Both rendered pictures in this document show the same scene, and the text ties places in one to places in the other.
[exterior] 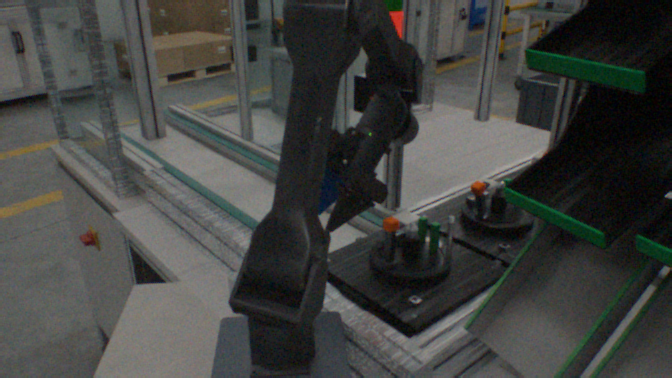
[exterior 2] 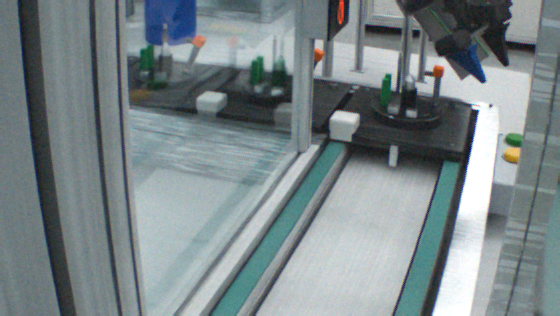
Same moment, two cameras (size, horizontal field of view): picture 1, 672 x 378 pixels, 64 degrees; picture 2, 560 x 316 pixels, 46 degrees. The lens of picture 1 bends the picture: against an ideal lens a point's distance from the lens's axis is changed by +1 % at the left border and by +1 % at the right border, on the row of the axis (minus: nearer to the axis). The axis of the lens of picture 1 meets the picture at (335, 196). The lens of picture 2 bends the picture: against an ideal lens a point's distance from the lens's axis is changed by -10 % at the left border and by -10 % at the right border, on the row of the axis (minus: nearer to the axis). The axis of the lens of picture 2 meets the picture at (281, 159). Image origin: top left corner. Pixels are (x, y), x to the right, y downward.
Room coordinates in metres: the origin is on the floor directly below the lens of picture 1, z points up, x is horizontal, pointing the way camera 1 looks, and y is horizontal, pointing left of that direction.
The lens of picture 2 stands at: (1.62, 0.80, 1.48)
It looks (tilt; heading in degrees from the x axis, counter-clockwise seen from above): 26 degrees down; 238
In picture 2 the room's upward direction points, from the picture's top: 2 degrees clockwise
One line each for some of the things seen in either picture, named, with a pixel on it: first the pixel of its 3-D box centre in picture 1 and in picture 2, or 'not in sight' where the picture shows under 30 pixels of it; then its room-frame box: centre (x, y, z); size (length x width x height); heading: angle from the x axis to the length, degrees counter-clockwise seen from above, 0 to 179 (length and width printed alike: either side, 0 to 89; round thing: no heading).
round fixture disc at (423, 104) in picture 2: (409, 259); (407, 110); (0.78, -0.13, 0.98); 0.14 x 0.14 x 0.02
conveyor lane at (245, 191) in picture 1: (313, 226); (355, 219); (1.02, 0.05, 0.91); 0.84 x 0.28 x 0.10; 40
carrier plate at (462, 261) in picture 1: (409, 268); (406, 120); (0.78, -0.13, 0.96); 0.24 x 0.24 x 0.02; 40
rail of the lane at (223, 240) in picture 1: (250, 257); (467, 228); (0.89, 0.17, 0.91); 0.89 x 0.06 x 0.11; 40
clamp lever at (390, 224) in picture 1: (393, 238); (433, 85); (0.75, -0.09, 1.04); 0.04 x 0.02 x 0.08; 130
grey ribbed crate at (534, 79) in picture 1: (596, 106); not in sight; (2.58, -1.29, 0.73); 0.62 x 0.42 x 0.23; 40
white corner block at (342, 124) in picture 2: (406, 225); (344, 126); (0.91, -0.14, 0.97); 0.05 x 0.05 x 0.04; 40
